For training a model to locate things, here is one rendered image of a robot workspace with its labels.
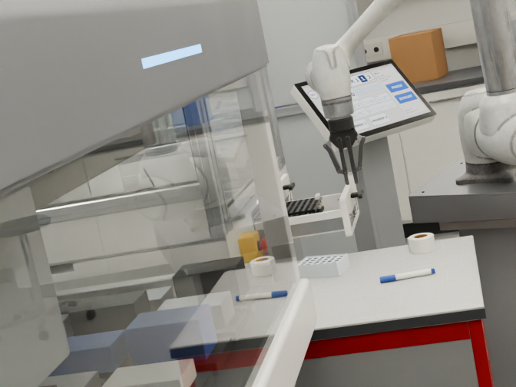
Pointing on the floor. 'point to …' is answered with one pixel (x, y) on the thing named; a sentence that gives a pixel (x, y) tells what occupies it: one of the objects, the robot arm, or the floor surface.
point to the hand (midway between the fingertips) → (352, 183)
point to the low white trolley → (401, 322)
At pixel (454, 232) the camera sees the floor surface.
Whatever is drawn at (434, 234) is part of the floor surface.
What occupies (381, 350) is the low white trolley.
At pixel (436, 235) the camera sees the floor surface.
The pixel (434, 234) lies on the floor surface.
